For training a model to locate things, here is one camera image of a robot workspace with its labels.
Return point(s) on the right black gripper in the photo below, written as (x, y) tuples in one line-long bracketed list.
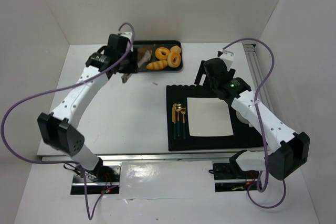
[(200, 74)]

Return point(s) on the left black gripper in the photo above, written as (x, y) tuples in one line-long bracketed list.
[(130, 66)]

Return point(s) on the brown chocolate croissant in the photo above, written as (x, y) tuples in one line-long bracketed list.
[(144, 52)]

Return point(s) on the metal tongs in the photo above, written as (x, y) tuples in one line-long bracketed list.
[(126, 76)]

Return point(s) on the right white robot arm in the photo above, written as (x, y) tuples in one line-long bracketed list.
[(286, 150)]

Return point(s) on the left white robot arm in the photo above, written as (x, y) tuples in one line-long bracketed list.
[(59, 128)]

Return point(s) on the striped twisted bread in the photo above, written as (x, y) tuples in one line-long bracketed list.
[(157, 65)]

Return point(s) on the black baking tray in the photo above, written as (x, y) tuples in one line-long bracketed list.
[(153, 45)]

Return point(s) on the glazed bagel back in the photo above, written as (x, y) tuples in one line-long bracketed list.
[(162, 53)]

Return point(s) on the glazed bagel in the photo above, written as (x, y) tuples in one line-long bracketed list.
[(174, 59), (162, 53)]

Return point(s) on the white square plate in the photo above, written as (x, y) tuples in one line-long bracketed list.
[(208, 117)]

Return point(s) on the glazed bagel front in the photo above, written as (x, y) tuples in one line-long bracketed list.
[(174, 59)]

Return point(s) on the black placemat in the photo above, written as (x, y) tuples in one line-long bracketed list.
[(243, 136)]

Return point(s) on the round pale bun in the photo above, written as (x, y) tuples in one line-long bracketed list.
[(176, 49)]

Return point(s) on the white cup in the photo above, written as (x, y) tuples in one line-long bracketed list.
[(243, 120)]

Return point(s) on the gold fork green handle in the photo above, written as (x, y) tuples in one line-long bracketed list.
[(183, 112)]

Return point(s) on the gold spoon green handle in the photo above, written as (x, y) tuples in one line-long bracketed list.
[(178, 108)]

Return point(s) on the gold knife green handle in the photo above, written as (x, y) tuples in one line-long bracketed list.
[(174, 121)]

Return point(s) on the aluminium rail front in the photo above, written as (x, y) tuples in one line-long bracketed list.
[(168, 157)]

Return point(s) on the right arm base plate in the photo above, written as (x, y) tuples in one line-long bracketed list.
[(226, 180)]

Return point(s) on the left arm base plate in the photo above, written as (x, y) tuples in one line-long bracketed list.
[(107, 183)]

